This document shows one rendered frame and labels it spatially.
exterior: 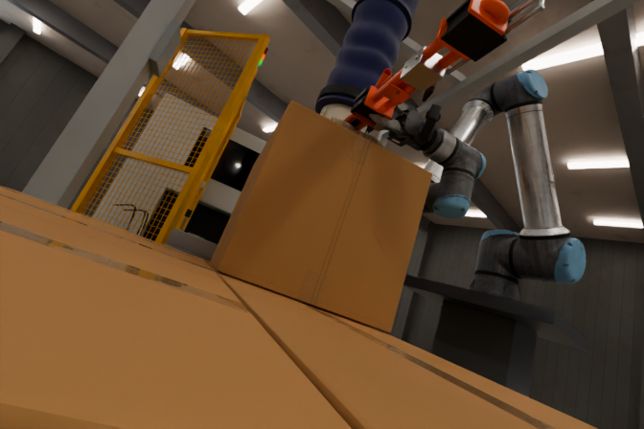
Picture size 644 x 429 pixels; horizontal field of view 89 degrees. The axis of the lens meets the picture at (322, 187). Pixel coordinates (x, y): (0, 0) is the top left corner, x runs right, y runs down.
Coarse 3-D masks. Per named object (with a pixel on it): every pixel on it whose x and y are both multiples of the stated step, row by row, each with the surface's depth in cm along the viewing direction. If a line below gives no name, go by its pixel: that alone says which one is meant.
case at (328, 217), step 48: (288, 144) 71; (336, 144) 75; (288, 192) 69; (336, 192) 73; (384, 192) 77; (240, 240) 64; (288, 240) 68; (336, 240) 71; (384, 240) 75; (288, 288) 66; (336, 288) 69; (384, 288) 73
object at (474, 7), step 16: (480, 0) 52; (448, 16) 59; (464, 16) 53; (480, 16) 51; (448, 32) 56; (464, 32) 55; (480, 32) 54; (496, 32) 53; (448, 48) 59; (464, 48) 58; (480, 48) 57
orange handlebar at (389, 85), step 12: (492, 0) 51; (492, 12) 52; (504, 12) 51; (432, 48) 62; (444, 60) 64; (384, 84) 78; (396, 84) 75; (408, 84) 75; (372, 96) 84; (384, 96) 80; (396, 96) 78; (408, 96) 77; (348, 120) 97
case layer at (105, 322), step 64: (0, 192) 56; (0, 256) 13; (64, 256) 18; (128, 256) 31; (192, 256) 102; (0, 320) 7; (64, 320) 9; (128, 320) 11; (192, 320) 14; (256, 320) 21; (320, 320) 40; (0, 384) 5; (64, 384) 6; (128, 384) 7; (192, 384) 8; (256, 384) 9; (320, 384) 13; (384, 384) 16; (448, 384) 25
